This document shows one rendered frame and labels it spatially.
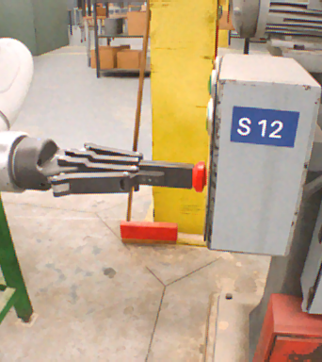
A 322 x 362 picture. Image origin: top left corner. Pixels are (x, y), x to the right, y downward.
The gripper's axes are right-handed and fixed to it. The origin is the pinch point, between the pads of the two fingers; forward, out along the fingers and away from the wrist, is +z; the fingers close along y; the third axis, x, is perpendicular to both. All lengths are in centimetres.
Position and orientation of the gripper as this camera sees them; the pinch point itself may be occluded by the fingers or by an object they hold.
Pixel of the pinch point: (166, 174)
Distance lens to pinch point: 46.5
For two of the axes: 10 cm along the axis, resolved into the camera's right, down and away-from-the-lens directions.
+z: 9.9, 0.8, -1.5
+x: 0.0, -8.8, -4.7
